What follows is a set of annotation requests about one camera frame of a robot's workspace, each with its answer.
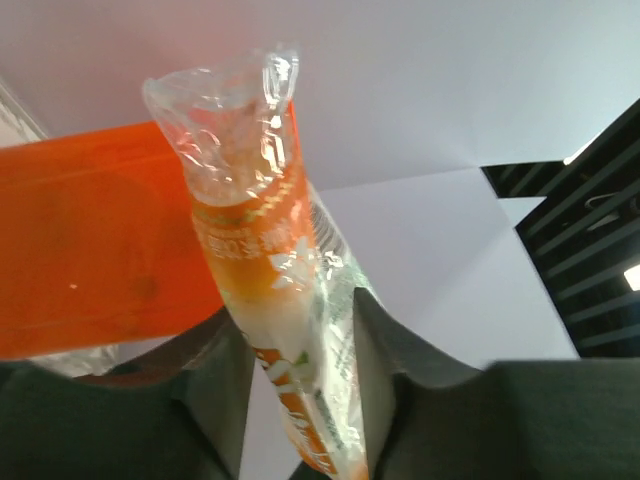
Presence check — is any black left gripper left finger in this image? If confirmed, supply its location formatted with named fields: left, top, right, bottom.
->
left=1, top=312, right=253, bottom=479

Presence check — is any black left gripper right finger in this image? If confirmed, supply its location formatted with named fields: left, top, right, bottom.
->
left=353, top=288, right=639, bottom=479

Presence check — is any tall orange label tea bottle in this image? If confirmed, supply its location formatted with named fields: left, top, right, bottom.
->
left=142, top=45, right=373, bottom=479

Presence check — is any orange plastic bin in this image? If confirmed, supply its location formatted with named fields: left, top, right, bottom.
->
left=1, top=122, right=225, bottom=360

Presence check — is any dark ceiling grid panel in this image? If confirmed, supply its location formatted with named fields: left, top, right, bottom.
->
left=482, top=103, right=639, bottom=358

